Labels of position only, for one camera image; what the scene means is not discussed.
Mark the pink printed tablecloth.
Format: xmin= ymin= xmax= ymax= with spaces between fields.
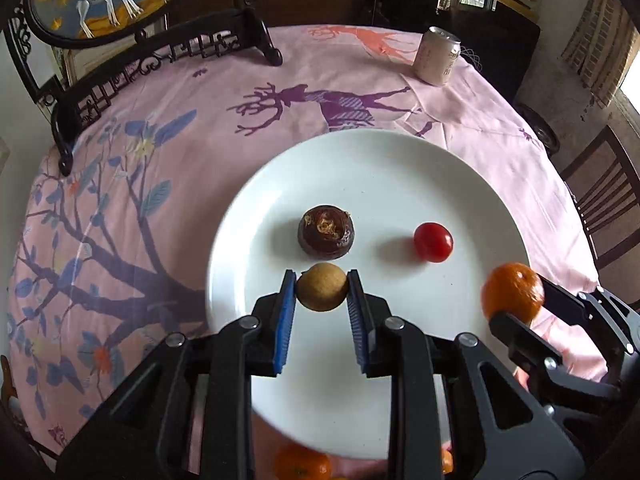
xmin=8 ymin=25 xmax=599 ymax=479

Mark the white oval plate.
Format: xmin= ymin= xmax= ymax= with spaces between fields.
xmin=207 ymin=129 xmax=527 ymax=460

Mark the dark wooden chair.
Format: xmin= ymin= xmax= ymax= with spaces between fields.
xmin=560 ymin=126 xmax=639 ymax=271

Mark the round deer screen ornament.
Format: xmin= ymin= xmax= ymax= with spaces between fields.
xmin=1 ymin=0 xmax=283 ymax=176

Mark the striped curtain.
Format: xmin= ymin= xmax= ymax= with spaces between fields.
xmin=562 ymin=0 xmax=639 ymax=108

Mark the smooth orange fruit front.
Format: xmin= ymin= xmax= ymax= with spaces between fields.
xmin=272 ymin=444 xmax=332 ymax=480

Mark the smooth orange kumquat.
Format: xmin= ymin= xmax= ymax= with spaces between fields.
xmin=440 ymin=448 xmax=454 ymax=474

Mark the large mandarin orange front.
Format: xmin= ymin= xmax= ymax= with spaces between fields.
xmin=480 ymin=262 xmax=544 ymax=325

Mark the white drink can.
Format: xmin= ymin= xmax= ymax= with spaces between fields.
xmin=412 ymin=26 xmax=461 ymax=87

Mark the red cherry tomato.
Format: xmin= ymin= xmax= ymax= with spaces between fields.
xmin=413 ymin=222 xmax=454 ymax=263

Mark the tan longan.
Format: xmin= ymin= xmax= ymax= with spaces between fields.
xmin=296 ymin=262 xmax=347 ymax=312

